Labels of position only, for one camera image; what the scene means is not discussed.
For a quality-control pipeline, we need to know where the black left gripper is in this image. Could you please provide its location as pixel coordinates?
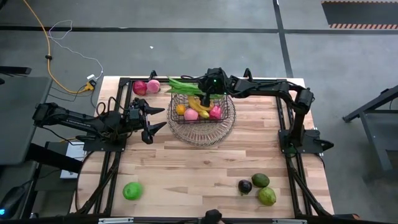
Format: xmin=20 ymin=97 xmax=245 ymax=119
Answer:
xmin=124 ymin=104 xmax=168 ymax=144

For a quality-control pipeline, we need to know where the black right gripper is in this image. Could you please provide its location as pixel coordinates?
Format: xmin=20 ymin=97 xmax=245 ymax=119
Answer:
xmin=198 ymin=67 xmax=233 ymax=107

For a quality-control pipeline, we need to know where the yellow banana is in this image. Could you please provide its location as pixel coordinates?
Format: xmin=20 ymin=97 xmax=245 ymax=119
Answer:
xmin=187 ymin=95 xmax=215 ymax=119

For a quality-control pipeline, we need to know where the red bell pepper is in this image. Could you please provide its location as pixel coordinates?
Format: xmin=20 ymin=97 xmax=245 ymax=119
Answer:
xmin=208 ymin=105 xmax=223 ymax=121

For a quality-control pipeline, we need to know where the pink peach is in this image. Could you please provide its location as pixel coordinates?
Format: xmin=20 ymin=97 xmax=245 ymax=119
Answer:
xmin=183 ymin=108 xmax=199 ymax=121
xmin=146 ymin=79 xmax=161 ymax=94

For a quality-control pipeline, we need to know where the green leafy vegetable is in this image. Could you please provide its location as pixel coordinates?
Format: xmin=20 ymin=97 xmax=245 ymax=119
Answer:
xmin=164 ymin=77 xmax=224 ymax=100

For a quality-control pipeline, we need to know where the red apple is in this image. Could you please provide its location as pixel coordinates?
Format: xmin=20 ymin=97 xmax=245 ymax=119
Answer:
xmin=132 ymin=80 xmax=148 ymax=96

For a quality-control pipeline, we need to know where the dark purple fig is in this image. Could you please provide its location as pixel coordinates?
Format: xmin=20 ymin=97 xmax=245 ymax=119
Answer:
xmin=238 ymin=179 xmax=253 ymax=196

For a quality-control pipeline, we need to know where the green avocado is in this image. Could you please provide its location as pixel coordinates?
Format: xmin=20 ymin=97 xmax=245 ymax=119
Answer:
xmin=251 ymin=173 xmax=271 ymax=188

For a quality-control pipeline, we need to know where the green speckled pear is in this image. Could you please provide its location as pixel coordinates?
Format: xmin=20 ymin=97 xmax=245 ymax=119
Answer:
xmin=257 ymin=186 xmax=277 ymax=207

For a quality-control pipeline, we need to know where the round woven placemat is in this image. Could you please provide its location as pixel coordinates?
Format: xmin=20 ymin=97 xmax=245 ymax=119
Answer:
xmin=167 ymin=93 xmax=236 ymax=147

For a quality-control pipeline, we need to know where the green lime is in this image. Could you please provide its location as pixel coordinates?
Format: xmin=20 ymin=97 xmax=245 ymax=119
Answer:
xmin=122 ymin=182 xmax=144 ymax=201

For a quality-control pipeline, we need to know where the grey side table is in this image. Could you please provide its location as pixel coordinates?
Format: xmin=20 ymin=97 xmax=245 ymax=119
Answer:
xmin=0 ymin=76 xmax=53 ymax=166

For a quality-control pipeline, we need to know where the black table stand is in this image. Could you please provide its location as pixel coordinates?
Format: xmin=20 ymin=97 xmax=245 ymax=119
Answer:
xmin=343 ymin=83 xmax=398 ymax=175

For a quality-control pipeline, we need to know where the black hazard-striped floor mat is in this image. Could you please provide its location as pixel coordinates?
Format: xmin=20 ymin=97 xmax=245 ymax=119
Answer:
xmin=321 ymin=0 xmax=398 ymax=30

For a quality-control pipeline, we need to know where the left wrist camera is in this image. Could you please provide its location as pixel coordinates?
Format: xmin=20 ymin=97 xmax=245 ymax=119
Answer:
xmin=129 ymin=108 xmax=141 ymax=123

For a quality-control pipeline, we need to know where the black wire basket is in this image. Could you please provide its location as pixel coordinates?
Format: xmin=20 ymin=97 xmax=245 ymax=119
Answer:
xmin=170 ymin=92 xmax=230 ymax=124

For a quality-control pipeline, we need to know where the black aluminium rig frame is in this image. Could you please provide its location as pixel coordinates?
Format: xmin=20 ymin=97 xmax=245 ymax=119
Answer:
xmin=74 ymin=70 xmax=335 ymax=218

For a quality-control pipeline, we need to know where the white cable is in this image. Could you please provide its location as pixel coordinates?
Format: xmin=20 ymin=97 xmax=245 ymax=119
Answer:
xmin=48 ymin=20 xmax=104 ymax=80

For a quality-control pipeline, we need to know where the black table-level camera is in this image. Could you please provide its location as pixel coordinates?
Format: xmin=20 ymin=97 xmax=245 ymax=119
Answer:
xmin=203 ymin=208 xmax=223 ymax=224

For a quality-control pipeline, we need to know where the yellow extension cable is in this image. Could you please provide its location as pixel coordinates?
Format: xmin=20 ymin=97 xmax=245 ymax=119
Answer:
xmin=23 ymin=0 xmax=96 ymax=94

